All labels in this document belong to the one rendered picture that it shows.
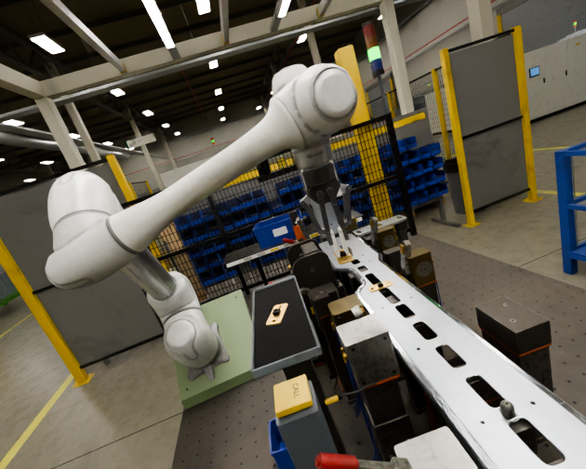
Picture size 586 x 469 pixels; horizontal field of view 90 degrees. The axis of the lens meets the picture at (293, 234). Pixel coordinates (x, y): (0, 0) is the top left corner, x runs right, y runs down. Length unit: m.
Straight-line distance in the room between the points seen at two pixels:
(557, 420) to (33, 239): 3.59
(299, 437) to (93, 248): 0.53
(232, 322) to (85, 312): 2.41
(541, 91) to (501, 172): 8.05
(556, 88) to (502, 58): 8.38
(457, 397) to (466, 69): 3.71
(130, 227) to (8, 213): 2.97
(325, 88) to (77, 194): 0.60
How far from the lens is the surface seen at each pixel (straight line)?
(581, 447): 0.67
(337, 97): 0.48
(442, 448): 0.57
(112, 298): 3.51
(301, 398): 0.53
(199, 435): 1.30
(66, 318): 3.74
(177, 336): 1.18
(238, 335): 1.39
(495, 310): 0.86
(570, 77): 13.15
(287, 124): 0.51
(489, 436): 0.66
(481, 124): 4.18
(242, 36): 5.40
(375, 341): 0.69
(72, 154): 5.51
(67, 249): 0.76
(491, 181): 4.32
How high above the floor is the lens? 1.52
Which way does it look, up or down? 15 degrees down
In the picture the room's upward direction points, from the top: 19 degrees counter-clockwise
